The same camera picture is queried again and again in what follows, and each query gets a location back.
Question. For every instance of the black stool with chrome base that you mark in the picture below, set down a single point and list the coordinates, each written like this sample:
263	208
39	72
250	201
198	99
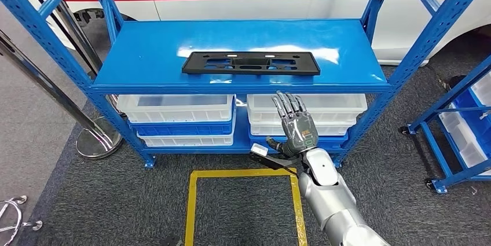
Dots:
37	225

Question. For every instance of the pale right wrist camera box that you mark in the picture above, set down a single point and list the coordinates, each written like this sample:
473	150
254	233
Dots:
259	149

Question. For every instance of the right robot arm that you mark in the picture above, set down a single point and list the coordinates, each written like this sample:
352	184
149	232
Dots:
330	198

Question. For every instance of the black plastic plate frame part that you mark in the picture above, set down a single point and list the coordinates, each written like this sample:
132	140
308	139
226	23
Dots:
191	68

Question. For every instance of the blue steel shelf rack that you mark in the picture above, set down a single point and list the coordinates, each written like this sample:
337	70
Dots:
153	52
432	148

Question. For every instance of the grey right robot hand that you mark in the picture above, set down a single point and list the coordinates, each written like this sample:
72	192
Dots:
299	133

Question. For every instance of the white car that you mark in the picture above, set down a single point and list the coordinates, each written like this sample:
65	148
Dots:
249	6

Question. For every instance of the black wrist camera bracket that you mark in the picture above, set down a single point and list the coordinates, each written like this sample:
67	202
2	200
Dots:
272	163

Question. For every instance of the chrome stanchion post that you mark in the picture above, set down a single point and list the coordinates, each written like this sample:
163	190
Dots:
81	41
99	140

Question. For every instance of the yellow floor tape square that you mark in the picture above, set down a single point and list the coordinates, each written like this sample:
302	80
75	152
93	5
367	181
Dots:
190	213

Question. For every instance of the white plastic storage bin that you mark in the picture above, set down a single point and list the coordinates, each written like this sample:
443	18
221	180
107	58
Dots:
337	129
466	152
483	89
176	115
184	141
337	114

